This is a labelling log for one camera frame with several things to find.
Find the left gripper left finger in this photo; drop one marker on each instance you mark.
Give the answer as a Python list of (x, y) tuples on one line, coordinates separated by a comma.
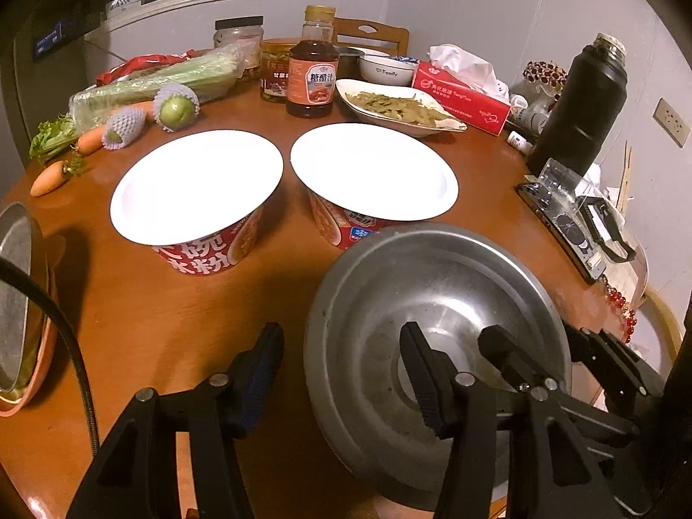
[(254, 373)]

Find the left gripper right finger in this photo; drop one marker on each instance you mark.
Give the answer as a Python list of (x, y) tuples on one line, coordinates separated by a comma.
[(431, 374)]

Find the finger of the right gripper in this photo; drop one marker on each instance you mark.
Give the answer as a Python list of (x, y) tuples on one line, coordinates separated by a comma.
[(625, 377), (518, 367)]

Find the pink eared plate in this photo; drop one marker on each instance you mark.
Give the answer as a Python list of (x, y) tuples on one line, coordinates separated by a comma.
[(13, 402)]

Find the metal pan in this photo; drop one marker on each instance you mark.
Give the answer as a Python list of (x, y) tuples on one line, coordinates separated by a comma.
[(21, 321)]

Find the remote control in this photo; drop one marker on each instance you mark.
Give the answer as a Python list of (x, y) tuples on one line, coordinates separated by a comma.
[(565, 228)]

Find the left instant noodle bowl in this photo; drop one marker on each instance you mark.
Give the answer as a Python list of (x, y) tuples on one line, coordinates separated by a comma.
[(198, 199)]

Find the instant noodle bowl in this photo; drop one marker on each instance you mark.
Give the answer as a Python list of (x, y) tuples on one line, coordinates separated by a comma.
[(198, 199), (362, 178)]

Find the clear plastic box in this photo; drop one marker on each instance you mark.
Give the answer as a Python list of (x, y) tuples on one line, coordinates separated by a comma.
[(565, 185)]

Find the right instant noodle bowl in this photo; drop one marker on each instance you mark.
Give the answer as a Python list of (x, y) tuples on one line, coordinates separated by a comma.
[(362, 178)]

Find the small white bottle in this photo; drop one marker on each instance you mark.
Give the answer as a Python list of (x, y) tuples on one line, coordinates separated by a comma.
[(519, 143)]

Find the red tissue box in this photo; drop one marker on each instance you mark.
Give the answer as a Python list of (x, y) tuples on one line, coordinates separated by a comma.
[(466, 86)]

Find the white dish with food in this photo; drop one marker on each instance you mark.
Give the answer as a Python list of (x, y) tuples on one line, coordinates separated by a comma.
[(405, 109)]

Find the right netted green fruit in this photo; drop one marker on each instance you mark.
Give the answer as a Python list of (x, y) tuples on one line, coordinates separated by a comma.
[(176, 107)]

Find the netted green fruit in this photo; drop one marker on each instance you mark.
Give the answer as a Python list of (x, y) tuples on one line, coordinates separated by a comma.
[(123, 127), (176, 107)]

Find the black thermos flask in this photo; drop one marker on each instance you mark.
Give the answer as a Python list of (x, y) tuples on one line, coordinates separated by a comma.
[(590, 102)]

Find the left netted green fruit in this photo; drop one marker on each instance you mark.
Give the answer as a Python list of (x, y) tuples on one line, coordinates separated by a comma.
[(123, 127)]

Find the front carrot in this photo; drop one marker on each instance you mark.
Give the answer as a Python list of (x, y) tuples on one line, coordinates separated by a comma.
[(56, 174)]

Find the carrot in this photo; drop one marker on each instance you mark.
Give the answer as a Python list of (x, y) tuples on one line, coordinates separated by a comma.
[(90, 141), (56, 174), (146, 106)]

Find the rear carrot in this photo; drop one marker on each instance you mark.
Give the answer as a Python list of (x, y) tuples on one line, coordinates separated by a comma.
[(90, 141)]

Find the patterned red cup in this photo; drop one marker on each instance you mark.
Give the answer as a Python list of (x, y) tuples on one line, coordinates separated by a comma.
[(544, 78)]

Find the bagged celery bunch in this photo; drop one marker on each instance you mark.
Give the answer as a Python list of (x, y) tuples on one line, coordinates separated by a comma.
[(210, 75)]

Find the white ceramic bowl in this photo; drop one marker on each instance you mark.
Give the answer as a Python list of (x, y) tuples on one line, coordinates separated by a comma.
[(386, 71)]

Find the dark sauce bottle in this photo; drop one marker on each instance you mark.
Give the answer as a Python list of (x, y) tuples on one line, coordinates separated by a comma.
[(312, 66)]

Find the amber pickle jar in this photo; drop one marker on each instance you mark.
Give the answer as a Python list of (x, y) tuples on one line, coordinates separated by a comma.
[(273, 72)]

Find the red snack packet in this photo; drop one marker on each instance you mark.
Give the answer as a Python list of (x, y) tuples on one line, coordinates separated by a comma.
[(142, 63)]

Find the dark-lid glass jar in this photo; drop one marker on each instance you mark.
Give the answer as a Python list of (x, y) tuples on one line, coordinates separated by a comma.
[(248, 32)]

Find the blue box on shelf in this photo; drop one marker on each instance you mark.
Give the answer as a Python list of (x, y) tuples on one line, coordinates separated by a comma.
[(51, 40)]

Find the grey refrigerator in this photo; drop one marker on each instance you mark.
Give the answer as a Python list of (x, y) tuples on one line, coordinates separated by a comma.
[(35, 90)]

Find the black device with strap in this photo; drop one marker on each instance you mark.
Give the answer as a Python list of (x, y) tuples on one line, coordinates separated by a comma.
[(602, 225)]

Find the wall power socket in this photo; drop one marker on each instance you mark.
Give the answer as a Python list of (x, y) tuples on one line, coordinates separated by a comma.
[(671, 122)]

